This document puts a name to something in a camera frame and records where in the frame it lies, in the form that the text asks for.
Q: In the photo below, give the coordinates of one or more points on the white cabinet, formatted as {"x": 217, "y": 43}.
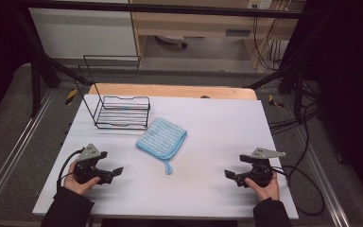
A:
{"x": 82, "y": 33}

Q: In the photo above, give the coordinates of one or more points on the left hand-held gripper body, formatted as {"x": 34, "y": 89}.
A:
{"x": 86, "y": 171}

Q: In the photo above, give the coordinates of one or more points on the black frame strut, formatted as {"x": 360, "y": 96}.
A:
{"x": 297, "y": 91}
{"x": 36, "y": 85}

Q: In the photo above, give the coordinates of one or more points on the black frame crossbar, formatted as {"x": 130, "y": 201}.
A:
{"x": 170, "y": 8}

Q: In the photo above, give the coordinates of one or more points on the person's left hand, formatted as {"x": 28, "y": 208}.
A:
{"x": 77, "y": 187}

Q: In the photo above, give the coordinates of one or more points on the grey chair base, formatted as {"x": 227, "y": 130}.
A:
{"x": 171, "y": 39}

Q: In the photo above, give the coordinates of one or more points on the white power outlet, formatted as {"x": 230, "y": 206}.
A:
{"x": 260, "y": 3}

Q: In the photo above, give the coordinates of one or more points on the white table cover board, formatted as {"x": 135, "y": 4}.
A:
{"x": 208, "y": 142}

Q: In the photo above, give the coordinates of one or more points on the yellow black tape strip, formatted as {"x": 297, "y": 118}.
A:
{"x": 71, "y": 97}
{"x": 274, "y": 101}

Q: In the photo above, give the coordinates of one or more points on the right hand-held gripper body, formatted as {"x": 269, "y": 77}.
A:
{"x": 261, "y": 173}

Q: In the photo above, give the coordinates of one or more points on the person's right hand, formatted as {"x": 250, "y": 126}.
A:
{"x": 268, "y": 193}

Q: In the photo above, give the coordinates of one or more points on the wooden desk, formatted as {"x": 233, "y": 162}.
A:
{"x": 201, "y": 23}

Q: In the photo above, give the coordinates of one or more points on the aluminium rail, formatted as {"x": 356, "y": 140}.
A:
{"x": 326, "y": 179}
{"x": 19, "y": 143}

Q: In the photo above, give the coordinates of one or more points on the blue striped cloth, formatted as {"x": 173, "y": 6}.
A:
{"x": 162, "y": 138}

